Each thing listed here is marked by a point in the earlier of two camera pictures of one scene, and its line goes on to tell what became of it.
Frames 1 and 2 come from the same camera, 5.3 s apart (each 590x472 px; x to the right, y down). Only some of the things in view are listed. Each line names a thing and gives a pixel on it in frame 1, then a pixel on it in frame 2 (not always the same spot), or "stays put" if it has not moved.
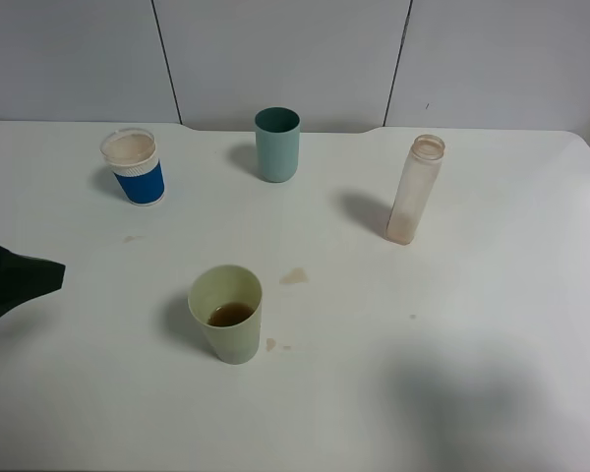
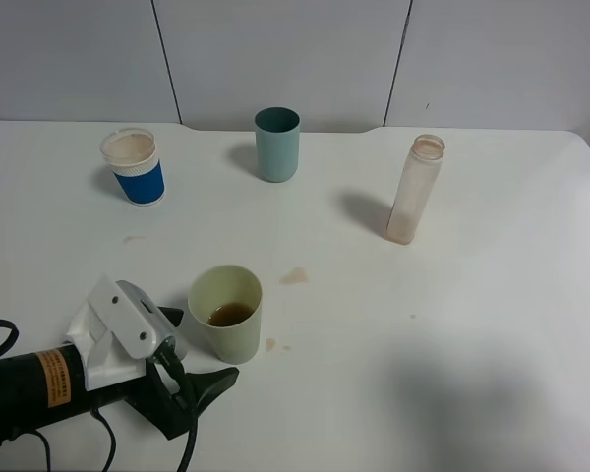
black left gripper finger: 9,278 to 205,387
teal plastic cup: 278,132 stays put
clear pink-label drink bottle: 415,189 stays put
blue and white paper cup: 132,154 stays put
